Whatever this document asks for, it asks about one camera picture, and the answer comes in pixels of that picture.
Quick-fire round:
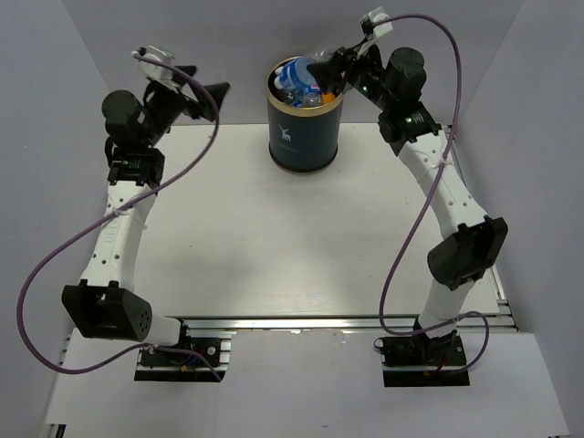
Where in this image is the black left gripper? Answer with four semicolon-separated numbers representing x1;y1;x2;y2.
142;67;230;149

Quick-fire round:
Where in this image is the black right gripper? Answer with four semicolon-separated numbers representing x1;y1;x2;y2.
305;39;393;113

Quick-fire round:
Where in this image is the small orange juice bottle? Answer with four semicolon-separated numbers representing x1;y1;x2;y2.
322;93;337;105

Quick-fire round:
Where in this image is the pepsi label clear bottle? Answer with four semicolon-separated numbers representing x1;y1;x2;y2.
300;84;323;108

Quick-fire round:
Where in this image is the clear bottle blue label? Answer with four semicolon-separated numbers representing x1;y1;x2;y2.
277;89;298;105

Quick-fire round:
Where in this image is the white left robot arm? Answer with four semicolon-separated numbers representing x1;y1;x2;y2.
61;66;230;364

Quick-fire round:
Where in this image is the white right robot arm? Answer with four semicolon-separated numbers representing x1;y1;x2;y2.
308;47;508;364

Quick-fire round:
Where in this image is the dark blue gold-rimmed bin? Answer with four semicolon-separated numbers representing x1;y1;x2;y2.
266;58;343;173

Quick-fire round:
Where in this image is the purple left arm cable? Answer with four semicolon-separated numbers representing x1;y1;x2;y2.
16;47;224;382

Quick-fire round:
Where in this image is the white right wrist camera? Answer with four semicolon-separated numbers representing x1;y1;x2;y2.
360;6;392;42

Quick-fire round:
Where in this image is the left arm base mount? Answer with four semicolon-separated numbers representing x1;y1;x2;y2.
134;329;232;383

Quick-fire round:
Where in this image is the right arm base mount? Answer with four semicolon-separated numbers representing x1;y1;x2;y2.
373;330;470;388

